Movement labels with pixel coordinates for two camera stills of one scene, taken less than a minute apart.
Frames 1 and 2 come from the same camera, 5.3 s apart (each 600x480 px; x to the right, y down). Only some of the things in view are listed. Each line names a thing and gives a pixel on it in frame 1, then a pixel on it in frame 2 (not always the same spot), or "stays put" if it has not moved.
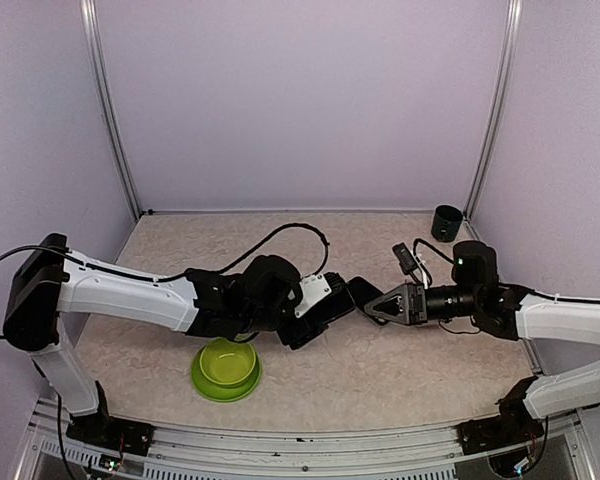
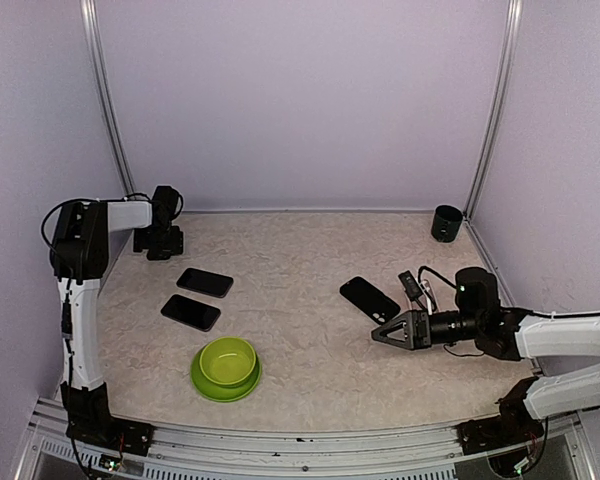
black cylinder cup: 446,222 stays put
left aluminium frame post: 90,24 stays put
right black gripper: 402,292 → 414,331
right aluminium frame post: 511,43 stays put
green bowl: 227,361 stays put
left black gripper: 301,334 → 175,244
